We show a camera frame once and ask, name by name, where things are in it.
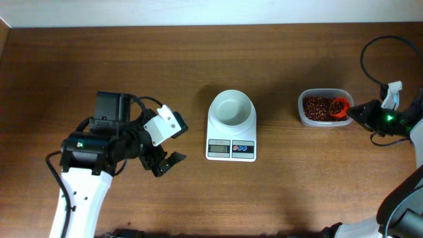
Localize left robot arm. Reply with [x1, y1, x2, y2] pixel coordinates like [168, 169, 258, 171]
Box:
[46, 91, 188, 237]

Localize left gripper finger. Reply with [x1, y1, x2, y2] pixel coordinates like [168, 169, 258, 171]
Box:
[171, 112, 188, 139]
[155, 152, 187, 177]

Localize orange measuring scoop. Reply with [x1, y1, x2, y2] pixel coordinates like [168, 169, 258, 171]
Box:
[329, 97, 350, 118]

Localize clear plastic container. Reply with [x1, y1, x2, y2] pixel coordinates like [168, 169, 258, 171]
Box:
[298, 89, 354, 127]

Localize left black cable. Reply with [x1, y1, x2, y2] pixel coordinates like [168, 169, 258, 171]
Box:
[45, 151, 73, 238]

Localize white round bowl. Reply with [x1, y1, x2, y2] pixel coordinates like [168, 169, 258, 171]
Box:
[209, 89, 252, 126]

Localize white digital kitchen scale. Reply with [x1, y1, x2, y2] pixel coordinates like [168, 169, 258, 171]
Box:
[206, 104, 257, 162]

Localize red adzuki beans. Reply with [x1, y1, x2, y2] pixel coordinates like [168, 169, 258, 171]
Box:
[302, 96, 348, 122]

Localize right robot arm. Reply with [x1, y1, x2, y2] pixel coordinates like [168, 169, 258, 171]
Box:
[318, 90, 422, 238]

